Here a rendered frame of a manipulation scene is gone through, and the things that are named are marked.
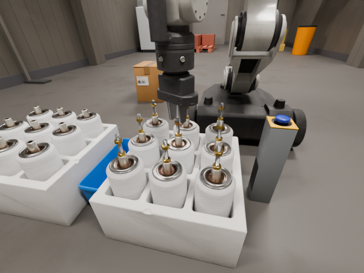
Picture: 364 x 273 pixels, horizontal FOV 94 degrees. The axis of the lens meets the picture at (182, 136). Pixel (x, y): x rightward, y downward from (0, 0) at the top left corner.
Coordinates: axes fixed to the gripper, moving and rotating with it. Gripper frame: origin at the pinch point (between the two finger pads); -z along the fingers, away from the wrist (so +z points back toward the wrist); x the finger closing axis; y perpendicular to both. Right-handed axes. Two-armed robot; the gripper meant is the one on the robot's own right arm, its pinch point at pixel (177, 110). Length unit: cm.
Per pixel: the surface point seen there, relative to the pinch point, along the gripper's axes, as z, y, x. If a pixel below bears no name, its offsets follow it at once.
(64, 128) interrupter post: -9.5, 19.7, 35.6
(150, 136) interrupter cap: -10.6, 3.3, 9.4
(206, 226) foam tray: -18.8, 11.9, -18.9
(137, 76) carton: -14, -55, 96
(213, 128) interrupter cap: -10.7, -14.3, -3.2
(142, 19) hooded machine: 43, -318, 422
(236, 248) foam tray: -25.0, 8.3, -25.6
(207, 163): -13.4, -0.7, -10.4
